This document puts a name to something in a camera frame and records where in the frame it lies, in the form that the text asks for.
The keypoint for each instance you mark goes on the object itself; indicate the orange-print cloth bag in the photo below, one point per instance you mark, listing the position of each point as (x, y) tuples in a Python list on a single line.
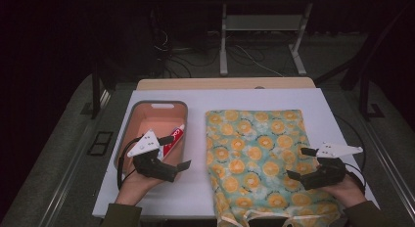
[(254, 148)]

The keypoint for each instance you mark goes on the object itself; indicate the white table board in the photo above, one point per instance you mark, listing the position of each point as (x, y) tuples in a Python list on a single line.
[(195, 188)]

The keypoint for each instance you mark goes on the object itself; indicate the person's left hand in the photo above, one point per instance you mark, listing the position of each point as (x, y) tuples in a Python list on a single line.
[(135, 188)]

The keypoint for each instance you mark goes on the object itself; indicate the aluminium floor rail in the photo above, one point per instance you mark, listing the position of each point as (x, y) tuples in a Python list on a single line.
[(388, 155), (71, 161)]

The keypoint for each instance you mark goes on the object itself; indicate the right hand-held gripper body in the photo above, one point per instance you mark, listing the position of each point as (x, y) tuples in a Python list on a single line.
[(326, 176)]

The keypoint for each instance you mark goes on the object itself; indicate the black floor socket frame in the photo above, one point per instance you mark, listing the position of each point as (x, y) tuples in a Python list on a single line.
[(100, 143)]

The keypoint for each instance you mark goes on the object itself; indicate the black metal stand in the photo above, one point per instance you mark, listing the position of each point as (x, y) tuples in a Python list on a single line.
[(365, 90), (96, 90)]

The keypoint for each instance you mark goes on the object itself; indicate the red and white toothpaste tube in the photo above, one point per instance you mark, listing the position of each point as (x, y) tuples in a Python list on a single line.
[(173, 140)]

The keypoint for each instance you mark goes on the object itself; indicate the person's right hand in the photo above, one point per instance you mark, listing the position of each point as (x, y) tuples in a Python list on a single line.
[(347, 192)]

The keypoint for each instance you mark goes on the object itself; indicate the grey metal desk frame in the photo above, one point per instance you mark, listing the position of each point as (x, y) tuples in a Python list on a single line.
[(261, 22)]

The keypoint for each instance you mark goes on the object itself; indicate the orange basin with grey rim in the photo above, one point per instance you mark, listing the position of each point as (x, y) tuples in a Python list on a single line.
[(153, 117)]

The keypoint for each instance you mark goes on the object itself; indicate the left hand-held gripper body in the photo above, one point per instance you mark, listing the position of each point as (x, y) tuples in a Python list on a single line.
[(153, 166)]

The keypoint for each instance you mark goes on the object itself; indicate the wooden table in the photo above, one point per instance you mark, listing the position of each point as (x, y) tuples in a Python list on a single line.
[(225, 83)]

